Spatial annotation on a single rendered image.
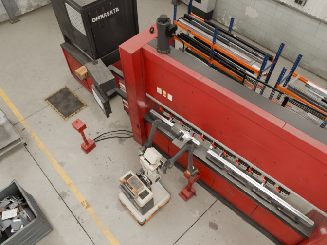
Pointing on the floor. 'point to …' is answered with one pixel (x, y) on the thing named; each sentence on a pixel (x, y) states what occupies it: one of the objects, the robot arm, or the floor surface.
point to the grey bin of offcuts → (21, 217)
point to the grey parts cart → (8, 132)
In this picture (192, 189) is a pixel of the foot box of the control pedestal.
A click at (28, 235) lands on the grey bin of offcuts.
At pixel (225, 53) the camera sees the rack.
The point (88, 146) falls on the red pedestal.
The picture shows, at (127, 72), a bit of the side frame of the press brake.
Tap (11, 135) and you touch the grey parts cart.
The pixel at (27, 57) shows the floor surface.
